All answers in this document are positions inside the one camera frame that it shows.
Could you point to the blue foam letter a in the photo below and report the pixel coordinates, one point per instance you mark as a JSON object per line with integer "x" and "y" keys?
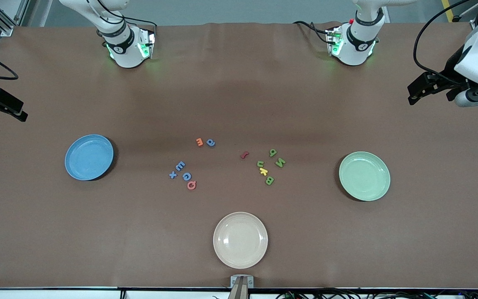
{"x": 213, "y": 144}

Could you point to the blue plate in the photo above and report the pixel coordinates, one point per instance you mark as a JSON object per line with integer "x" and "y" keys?
{"x": 89, "y": 158}

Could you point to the blue foam letter E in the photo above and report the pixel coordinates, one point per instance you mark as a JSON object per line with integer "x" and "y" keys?
{"x": 180, "y": 166}

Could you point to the green plate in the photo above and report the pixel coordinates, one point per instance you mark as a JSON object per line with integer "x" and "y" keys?
{"x": 364, "y": 176}

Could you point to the green foam letter U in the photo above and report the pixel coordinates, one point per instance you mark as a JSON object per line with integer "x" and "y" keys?
{"x": 259, "y": 166}

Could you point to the red foam letter J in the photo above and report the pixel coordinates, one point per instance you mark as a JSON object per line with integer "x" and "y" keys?
{"x": 245, "y": 154}

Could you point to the blue foam letter G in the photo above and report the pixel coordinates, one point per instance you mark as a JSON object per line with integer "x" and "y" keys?
{"x": 184, "y": 177}

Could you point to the green foam letter B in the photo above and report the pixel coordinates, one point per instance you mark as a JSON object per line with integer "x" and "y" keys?
{"x": 269, "y": 180}

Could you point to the green foam letter N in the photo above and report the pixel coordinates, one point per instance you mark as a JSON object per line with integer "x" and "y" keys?
{"x": 280, "y": 162}

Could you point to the white table edge rail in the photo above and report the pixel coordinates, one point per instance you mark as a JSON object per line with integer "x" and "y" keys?
{"x": 56, "y": 295}

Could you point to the brown table cover mat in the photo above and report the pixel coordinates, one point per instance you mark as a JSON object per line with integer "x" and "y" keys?
{"x": 239, "y": 83}

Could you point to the blue foam letter X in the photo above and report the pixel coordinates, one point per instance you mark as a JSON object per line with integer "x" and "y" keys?
{"x": 173, "y": 175}

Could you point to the green foam letter P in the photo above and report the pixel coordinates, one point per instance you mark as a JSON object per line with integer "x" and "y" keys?
{"x": 271, "y": 154}

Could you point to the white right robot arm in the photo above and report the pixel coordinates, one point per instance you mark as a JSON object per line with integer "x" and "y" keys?
{"x": 125, "y": 54}

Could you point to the red foam letter Q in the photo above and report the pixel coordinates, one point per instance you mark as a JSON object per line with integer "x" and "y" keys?
{"x": 189, "y": 187}

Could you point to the cream plate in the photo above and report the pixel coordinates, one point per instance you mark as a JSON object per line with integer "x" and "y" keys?
{"x": 240, "y": 240}

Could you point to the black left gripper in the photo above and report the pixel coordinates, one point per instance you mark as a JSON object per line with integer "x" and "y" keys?
{"x": 449, "y": 69}

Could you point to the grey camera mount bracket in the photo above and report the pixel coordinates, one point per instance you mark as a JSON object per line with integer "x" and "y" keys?
{"x": 242, "y": 282}

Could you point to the orange foam letter E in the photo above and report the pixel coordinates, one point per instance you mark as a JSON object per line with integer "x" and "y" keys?
{"x": 199, "y": 143}

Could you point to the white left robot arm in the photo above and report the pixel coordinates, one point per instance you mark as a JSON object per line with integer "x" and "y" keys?
{"x": 355, "y": 47}

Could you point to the yellow foam letter K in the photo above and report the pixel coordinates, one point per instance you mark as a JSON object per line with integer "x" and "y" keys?
{"x": 263, "y": 171}

